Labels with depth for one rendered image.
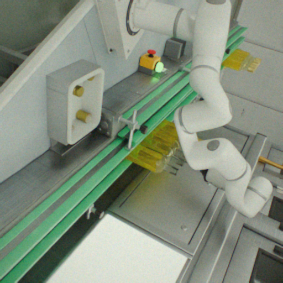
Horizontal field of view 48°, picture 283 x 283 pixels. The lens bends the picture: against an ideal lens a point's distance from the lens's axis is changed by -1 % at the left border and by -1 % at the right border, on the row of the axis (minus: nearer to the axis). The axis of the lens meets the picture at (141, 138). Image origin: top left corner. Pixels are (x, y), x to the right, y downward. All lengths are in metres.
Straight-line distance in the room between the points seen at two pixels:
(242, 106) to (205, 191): 6.31
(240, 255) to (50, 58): 0.91
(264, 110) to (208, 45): 6.64
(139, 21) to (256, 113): 6.59
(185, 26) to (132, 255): 0.74
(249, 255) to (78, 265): 0.60
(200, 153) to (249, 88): 6.52
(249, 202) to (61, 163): 0.62
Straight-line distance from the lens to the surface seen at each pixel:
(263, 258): 1.29
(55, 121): 1.03
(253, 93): 7.43
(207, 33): 0.92
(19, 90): 0.92
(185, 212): 1.24
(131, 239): 1.11
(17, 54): 1.58
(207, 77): 0.90
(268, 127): 7.69
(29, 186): 1.00
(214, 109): 0.87
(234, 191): 1.03
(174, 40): 1.73
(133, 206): 1.21
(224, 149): 0.90
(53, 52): 0.98
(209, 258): 1.14
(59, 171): 1.04
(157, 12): 1.10
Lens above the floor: 1.35
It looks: 18 degrees down
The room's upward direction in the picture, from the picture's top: 114 degrees clockwise
